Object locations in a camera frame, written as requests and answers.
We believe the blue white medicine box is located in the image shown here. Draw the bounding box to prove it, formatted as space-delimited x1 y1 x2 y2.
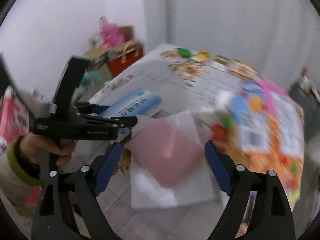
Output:
98 88 163 143

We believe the yellow wrapper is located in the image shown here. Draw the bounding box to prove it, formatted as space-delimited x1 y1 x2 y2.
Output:
191 51 210 64

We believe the green wrapper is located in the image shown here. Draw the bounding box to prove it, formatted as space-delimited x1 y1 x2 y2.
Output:
176 48 193 58

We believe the white and pink foam pouch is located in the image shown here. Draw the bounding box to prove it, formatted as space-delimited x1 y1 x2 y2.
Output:
126 111 214 209

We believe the pink plastic bag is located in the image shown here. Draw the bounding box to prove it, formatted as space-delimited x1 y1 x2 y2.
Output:
99 16 125 47

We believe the left hand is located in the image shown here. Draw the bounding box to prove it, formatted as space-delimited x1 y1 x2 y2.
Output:
19 133 77 166

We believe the red gift bag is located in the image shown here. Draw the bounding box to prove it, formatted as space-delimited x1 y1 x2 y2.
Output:
108 40 144 77

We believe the orange pink snack bag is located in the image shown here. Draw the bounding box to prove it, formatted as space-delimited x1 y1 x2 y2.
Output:
211 80 304 206

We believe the floral tablecloth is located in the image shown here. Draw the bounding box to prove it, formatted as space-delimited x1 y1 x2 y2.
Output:
69 42 306 240

